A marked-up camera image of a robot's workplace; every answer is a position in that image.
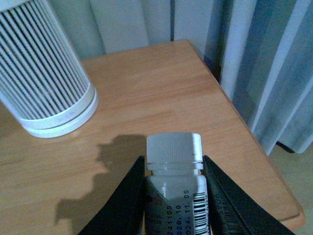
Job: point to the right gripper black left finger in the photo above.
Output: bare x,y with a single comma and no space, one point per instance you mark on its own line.
123,212

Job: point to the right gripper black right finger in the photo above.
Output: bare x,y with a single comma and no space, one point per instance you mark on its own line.
232,211

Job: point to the white medicine bottle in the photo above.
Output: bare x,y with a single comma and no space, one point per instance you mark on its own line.
176,190

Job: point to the wooden nightstand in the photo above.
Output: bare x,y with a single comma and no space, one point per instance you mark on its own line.
56,186

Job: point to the white cylindrical air purifier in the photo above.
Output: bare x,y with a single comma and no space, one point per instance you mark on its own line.
42,82

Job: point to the grey curtain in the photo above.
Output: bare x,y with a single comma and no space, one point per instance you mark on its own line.
261,51

